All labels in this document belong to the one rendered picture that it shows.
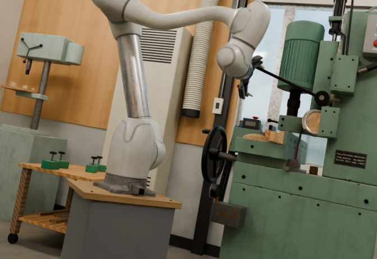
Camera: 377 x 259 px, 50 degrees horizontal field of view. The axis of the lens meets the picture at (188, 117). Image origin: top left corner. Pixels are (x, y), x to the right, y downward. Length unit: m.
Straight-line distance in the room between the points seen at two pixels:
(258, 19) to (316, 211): 0.76
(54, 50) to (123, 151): 2.34
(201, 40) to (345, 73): 1.85
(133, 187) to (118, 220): 0.13
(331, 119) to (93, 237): 1.00
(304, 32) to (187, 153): 1.84
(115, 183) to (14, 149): 2.18
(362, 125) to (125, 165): 0.96
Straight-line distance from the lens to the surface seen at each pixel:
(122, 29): 1.78
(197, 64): 3.35
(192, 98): 3.30
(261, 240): 1.73
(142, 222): 1.43
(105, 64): 3.91
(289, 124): 1.89
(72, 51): 3.63
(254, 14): 1.53
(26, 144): 3.51
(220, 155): 1.98
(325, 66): 1.89
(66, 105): 4.05
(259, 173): 1.71
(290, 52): 1.92
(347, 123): 1.79
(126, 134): 1.47
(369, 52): 1.79
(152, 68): 3.36
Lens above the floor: 0.81
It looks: 4 degrees up
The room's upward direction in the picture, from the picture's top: 10 degrees clockwise
